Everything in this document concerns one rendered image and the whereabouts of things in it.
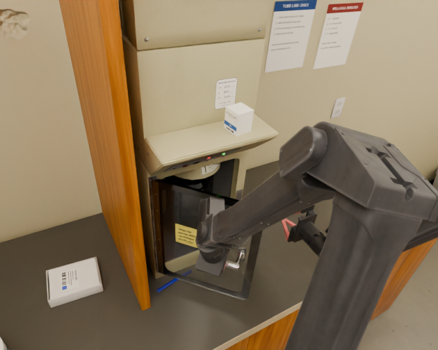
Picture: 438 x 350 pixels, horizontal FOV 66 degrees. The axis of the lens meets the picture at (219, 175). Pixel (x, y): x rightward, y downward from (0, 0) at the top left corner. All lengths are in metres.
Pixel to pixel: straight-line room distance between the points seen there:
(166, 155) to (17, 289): 0.76
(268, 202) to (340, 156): 0.17
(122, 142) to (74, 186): 0.72
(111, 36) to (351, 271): 0.50
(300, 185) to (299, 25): 1.19
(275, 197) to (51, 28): 0.87
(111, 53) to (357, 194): 0.47
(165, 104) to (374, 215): 0.59
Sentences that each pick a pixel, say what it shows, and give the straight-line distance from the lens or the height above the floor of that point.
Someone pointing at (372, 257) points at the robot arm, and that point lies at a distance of 0.33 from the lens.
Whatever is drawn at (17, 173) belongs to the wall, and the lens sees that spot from 1.34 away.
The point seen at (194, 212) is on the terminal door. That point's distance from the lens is 0.90.
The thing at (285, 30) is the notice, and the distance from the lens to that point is 1.50.
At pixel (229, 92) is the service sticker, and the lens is 0.87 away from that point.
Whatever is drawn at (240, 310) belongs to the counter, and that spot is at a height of 0.94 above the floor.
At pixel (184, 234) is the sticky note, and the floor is 1.22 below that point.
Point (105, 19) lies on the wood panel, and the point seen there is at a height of 1.80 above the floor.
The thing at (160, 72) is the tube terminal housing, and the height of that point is 1.66.
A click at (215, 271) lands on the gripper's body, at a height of 1.26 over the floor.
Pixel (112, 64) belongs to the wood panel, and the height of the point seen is 1.72.
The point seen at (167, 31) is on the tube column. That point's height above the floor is 1.74.
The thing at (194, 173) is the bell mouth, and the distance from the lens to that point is 0.99.
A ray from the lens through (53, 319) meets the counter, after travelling 1.21.
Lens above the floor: 1.94
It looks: 38 degrees down
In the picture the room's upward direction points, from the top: 5 degrees clockwise
